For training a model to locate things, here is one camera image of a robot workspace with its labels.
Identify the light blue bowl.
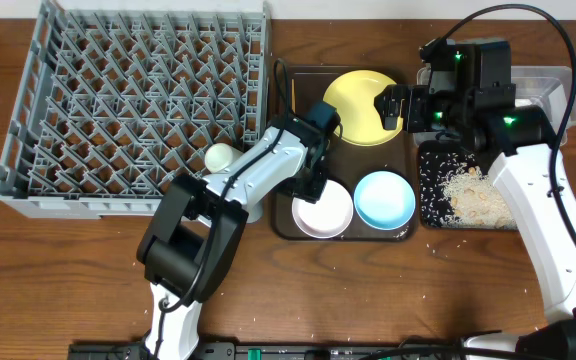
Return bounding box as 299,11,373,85
353,171,416,231

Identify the rice food waste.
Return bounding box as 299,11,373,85
420,149,518,230

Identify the white cup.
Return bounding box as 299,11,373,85
204,143,243,173

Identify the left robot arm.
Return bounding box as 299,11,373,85
136,101,340,359

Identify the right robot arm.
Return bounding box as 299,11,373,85
374,39,576,359

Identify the black waste tray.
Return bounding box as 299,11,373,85
417,139,519,231

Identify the grey dishwasher rack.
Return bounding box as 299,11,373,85
0,1,271,219

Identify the dark brown serving tray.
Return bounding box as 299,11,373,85
269,65,418,242

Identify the yellow plate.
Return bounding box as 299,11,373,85
323,70,403,147

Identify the right wooden chopstick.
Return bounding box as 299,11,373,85
290,78,296,114

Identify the clear plastic bin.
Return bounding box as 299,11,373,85
414,65,576,146

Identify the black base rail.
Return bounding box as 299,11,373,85
66,341,569,360

